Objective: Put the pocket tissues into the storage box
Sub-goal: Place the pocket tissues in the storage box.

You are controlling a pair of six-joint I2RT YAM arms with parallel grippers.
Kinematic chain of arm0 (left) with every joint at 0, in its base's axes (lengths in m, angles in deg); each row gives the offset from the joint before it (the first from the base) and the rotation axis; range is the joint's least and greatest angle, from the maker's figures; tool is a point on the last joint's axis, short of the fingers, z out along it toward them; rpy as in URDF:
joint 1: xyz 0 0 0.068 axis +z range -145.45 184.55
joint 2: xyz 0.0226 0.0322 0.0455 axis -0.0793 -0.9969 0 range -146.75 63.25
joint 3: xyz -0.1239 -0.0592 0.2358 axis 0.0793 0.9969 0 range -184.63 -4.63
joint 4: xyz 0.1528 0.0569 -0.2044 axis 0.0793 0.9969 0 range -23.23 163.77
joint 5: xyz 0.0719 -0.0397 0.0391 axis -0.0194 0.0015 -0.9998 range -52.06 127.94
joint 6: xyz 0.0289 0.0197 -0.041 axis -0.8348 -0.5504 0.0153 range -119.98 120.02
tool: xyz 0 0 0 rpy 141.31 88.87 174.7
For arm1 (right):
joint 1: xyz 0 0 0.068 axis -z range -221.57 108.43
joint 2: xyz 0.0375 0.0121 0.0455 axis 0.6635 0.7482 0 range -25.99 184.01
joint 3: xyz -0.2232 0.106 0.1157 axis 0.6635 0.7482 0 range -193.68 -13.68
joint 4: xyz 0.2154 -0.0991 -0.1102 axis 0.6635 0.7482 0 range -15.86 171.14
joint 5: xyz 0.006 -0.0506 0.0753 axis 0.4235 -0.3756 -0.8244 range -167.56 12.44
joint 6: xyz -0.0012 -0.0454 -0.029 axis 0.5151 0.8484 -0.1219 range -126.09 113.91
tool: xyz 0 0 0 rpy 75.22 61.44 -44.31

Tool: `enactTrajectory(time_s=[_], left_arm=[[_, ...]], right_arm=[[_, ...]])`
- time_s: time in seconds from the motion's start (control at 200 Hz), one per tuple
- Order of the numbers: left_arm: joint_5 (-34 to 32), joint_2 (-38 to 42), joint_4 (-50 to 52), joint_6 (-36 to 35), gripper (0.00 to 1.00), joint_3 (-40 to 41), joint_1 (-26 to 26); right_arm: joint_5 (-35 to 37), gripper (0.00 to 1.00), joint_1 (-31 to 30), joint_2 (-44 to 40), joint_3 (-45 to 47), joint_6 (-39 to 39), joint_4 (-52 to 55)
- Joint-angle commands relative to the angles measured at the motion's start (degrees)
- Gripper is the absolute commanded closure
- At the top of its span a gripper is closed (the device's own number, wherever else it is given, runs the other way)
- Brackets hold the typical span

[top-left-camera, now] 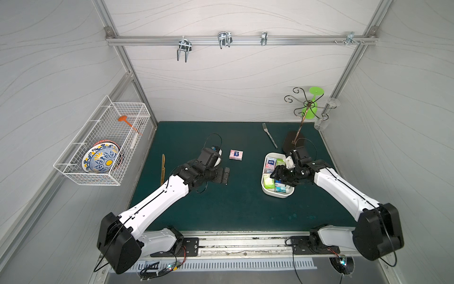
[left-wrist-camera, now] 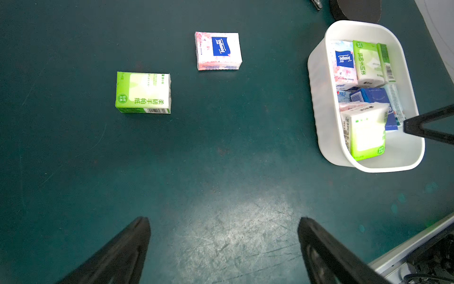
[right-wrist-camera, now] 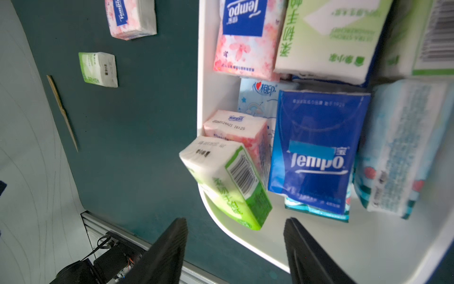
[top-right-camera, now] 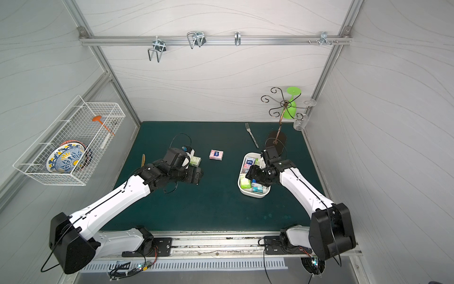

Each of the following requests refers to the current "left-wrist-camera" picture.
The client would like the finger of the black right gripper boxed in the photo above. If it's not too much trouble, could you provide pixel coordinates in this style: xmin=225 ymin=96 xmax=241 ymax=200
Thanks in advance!
xmin=403 ymin=103 xmax=454 ymax=146

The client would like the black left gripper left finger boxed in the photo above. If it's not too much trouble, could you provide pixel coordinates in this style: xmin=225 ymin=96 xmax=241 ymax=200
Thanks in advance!
xmin=58 ymin=217 xmax=151 ymax=284

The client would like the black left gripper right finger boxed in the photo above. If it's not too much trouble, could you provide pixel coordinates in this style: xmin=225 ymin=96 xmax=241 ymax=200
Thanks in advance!
xmin=297 ymin=217 xmax=388 ymax=284

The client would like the dark blue tissue pack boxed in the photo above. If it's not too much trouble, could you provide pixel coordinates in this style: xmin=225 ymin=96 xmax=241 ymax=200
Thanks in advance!
xmin=359 ymin=86 xmax=398 ymax=132

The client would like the green tissue pack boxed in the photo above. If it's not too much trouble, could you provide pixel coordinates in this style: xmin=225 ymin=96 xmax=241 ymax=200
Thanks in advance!
xmin=377 ymin=43 xmax=396 ymax=84
xmin=353 ymin=40 xmax=385 ymax=88
xmin=340 ymin=102 xmax=390 ymax=161
xmin=115 ymin=72 xmax=171 ymax=114

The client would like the pink tissue pack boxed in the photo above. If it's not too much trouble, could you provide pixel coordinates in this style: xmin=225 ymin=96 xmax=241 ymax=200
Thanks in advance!
xmin=329 ymin=40 xmax=358 ymax=91
xmin=339 ymin=101 xmax=367 ymax=112
xmin=195 ymin=31 xmax=242 ymax=71

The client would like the light blue cartoon tissue pack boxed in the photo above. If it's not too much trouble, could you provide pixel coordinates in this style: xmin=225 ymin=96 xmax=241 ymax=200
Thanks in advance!
xmin=337 ymin=89 xmax=364 ymax=103

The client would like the white plastic storage box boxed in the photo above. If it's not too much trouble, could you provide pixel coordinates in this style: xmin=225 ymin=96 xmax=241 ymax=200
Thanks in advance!
xmin=307 ymin=20 xmax=425 ymax=173

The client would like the black metal cup tree stand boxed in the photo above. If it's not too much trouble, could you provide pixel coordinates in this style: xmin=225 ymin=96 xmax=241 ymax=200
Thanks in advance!
xmin=329 ymin=0 xmax=382 ymax=24

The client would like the silver metal fork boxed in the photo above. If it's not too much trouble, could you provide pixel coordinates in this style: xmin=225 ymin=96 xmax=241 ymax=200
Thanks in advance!
xmin=310 ymin=0 xmax=323 ymax=11

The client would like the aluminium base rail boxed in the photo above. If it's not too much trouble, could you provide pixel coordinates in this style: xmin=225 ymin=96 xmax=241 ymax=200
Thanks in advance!
xmin=370 ymin=214 xmax=454 ymax=284

